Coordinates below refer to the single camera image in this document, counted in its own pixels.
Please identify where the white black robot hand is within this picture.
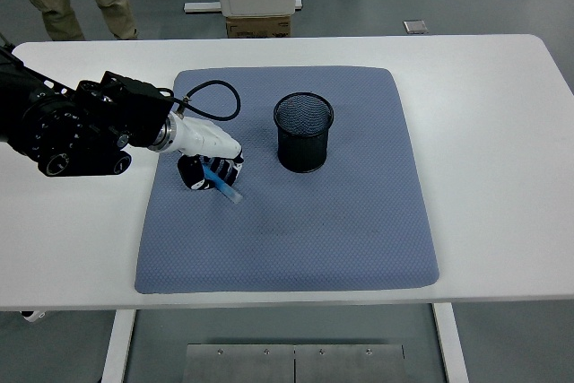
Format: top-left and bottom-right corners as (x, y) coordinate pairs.
(172, 116), (246, 191)

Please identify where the blue marker pen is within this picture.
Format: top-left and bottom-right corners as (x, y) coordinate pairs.
(201, 165), (245, 205)

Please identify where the black mesh pen holder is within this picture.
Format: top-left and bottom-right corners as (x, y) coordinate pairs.
(273, 91), (335, 174)

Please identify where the blue-grey padded mat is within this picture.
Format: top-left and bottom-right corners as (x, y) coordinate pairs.
(134, 65), (440, 296)

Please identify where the brown cardboard box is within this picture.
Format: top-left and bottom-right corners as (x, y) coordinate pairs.
(224, 14), (292, 39)

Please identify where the white table leg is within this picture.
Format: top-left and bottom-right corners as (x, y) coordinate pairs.
(431, 302), (470, 383)
(99, 309), (136, 383)

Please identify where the grey metal plate with screws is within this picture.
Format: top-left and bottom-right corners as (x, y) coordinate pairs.
(294, 344), (405, 383)
(181, 344), (296, 383)

